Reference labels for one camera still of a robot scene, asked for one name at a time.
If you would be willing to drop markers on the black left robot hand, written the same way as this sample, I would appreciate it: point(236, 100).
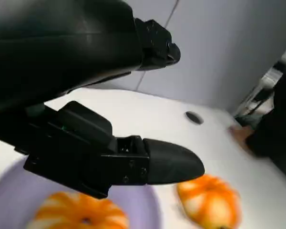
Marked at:
point(62, 47)

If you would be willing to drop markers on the orange and white bread roll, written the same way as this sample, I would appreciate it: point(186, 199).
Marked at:
point(69, 212)
point(209, 202)

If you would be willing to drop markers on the black table grommet hole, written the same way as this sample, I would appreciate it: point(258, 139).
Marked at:
point(194, 117)

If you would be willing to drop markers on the lilac plate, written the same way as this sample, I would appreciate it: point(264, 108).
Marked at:
point(140, 207)

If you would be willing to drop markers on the person's hand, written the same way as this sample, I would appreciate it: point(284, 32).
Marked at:
point(242, 133)

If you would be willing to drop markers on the person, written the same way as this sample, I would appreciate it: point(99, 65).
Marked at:
point(278, 133)

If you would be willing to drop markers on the silver metal frame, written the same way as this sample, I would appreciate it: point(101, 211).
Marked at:
point(264, 83)

